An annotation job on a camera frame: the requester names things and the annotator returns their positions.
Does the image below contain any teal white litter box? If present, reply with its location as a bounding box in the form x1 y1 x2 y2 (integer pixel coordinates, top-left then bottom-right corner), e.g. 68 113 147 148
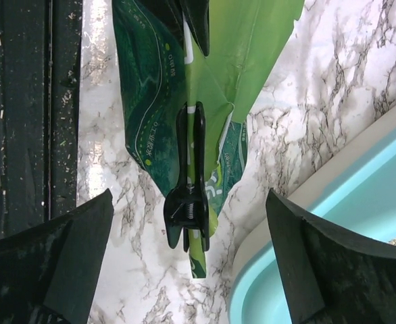
228 106 396 323

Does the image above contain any green litter bag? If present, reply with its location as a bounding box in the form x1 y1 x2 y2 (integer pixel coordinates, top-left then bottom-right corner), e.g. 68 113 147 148
112 1 303 278

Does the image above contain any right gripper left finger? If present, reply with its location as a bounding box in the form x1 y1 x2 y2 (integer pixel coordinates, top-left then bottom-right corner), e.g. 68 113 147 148
0 190 114 323

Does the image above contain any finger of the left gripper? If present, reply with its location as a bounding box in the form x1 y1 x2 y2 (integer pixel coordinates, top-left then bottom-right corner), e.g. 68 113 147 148
141 0 209 56

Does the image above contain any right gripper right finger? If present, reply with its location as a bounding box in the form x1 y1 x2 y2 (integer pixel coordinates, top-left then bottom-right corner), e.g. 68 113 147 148
266 190 396 323

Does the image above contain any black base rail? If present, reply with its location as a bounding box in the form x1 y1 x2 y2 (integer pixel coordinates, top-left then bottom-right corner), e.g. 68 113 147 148
0 0 83 239

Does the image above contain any black bag clip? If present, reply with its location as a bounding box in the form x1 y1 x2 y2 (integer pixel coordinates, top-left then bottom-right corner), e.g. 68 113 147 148
164 102 210 252

